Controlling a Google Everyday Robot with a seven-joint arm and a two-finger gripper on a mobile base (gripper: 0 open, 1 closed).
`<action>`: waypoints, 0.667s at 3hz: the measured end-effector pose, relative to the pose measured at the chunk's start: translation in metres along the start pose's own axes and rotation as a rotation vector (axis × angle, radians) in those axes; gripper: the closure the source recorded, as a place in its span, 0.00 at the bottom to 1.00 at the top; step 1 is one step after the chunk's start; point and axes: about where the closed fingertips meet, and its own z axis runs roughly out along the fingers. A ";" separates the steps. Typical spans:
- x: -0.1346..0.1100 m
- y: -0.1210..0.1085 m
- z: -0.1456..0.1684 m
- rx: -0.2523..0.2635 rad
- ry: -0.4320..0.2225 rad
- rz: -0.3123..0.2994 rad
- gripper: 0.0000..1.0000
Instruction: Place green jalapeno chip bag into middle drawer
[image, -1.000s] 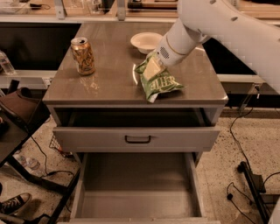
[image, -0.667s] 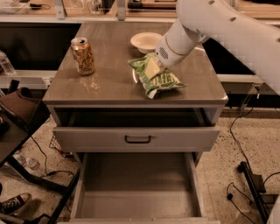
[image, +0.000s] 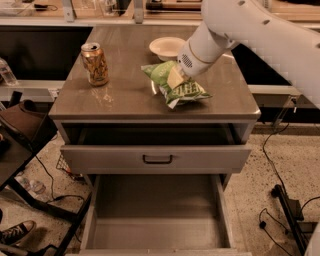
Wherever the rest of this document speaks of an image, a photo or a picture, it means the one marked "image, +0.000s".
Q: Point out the brown padded chair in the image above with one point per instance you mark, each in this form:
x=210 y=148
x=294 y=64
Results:
x=28 y=126

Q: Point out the grey drawer cabinet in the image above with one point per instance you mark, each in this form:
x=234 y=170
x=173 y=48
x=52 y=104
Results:
x=130 y=111

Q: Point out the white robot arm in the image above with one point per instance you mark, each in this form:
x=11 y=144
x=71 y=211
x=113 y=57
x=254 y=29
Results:
x=291 y=50

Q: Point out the green jalapeno chip bag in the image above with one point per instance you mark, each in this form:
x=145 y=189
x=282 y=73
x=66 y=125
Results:
x=176 y=88

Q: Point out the clear water bottle on floor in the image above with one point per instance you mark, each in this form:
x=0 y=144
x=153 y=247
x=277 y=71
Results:
x=40 y=191

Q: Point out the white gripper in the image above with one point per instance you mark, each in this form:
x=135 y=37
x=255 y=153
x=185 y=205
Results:
x=190 y=64

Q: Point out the grey upper drawer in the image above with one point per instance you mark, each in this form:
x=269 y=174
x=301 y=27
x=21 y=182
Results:
x=98 y=159

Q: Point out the clear water bottle on shelf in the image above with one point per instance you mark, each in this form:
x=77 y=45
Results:
x=7 y=73

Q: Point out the black and white sneaker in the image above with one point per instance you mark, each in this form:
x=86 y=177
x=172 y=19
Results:
x=15 y=234

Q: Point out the grey open lower drawer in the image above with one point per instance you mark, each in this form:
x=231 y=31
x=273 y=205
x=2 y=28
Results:
x=158 y=215

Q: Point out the gold soda can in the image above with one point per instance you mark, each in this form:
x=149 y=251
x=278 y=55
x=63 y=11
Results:
x=95 y=64

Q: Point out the white bowl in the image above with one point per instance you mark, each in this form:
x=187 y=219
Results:
x=166 y=48

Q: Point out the black drawer handle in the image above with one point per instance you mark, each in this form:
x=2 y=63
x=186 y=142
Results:
x=167 y=159

